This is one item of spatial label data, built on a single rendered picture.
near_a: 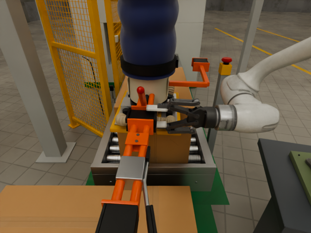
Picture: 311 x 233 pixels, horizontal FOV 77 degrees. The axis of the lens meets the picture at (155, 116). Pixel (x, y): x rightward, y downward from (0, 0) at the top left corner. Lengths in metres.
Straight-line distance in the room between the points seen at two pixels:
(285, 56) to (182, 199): 0.76
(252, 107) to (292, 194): 0.44
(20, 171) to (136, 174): 1.89
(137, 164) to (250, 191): 1.55
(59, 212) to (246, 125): 0.91
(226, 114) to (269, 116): 0.14
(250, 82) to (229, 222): 1.18
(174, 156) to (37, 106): 1.26
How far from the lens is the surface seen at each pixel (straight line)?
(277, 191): 0.98
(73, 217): 1.10
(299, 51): 0.74
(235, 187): 1.93
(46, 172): 2.16
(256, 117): 0.70
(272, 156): 1.13
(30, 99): 1.93
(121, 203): 0.42
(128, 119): 0.61
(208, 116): 0.66
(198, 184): 1.26
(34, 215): 1.18
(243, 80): 0.80
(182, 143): 1.10
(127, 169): 0.48
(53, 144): 2.15
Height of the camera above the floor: 1.44
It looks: 33 degrees down
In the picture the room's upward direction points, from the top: straight up
